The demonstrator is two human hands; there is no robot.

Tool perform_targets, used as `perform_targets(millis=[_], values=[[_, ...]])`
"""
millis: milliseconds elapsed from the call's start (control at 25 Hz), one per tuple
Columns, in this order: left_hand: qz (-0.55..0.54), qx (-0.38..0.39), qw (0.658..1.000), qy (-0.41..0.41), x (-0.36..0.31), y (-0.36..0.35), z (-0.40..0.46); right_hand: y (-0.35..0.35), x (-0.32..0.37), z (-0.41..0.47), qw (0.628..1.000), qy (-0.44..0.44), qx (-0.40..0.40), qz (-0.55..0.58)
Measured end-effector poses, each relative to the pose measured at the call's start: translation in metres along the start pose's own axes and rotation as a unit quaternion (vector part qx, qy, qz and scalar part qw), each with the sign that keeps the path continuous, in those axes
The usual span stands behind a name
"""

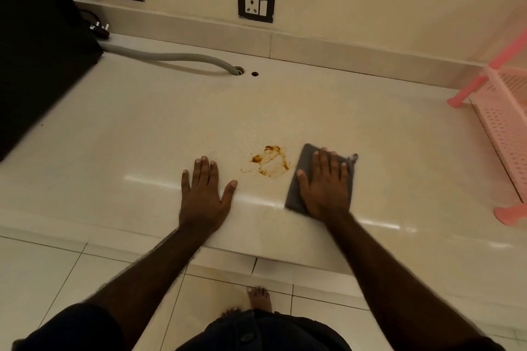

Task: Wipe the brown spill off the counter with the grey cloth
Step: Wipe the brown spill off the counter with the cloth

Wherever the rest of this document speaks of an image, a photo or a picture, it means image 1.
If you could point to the person's right foot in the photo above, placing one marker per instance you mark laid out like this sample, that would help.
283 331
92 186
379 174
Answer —
259 300

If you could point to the person's dark sleeve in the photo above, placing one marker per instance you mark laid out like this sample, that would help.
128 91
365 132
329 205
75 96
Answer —
481 344
74 330

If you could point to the black appliance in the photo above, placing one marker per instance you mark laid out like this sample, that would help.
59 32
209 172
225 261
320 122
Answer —
37 54

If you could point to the person's dark left sleeve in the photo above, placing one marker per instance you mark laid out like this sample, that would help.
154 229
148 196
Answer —
74 330

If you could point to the person's left forearm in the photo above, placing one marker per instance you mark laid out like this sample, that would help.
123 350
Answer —
144 281

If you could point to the person's foot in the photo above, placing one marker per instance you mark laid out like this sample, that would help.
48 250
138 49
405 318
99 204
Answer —
231 313
259 300

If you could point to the person's left hand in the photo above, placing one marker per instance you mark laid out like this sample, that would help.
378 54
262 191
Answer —
203 202

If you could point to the person's dark right sleeve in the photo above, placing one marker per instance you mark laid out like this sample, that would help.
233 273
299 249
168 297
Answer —
481 344

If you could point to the grey cloth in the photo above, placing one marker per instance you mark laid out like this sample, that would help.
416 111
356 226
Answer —
297 194

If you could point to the person's dark shorts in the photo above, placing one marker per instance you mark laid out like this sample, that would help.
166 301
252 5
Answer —
263 332

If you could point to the pink plastic rack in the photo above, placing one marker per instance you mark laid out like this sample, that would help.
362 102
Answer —
506 128

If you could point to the black power plug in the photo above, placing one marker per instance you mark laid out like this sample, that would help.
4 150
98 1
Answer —
100 30

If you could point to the brown stains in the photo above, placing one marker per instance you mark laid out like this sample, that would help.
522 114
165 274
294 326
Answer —
271 163

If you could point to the white countertop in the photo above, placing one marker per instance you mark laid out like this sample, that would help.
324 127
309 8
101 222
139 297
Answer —
164 124

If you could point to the person's right forearm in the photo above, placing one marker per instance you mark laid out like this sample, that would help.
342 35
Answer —
403 285

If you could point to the person's left foot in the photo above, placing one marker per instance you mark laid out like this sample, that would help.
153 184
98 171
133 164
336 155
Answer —
231 313

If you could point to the person's right hand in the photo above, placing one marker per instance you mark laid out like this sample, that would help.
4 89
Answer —
327 190

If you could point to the cream backsplash strip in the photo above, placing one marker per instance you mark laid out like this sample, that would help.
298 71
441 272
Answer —
288 48

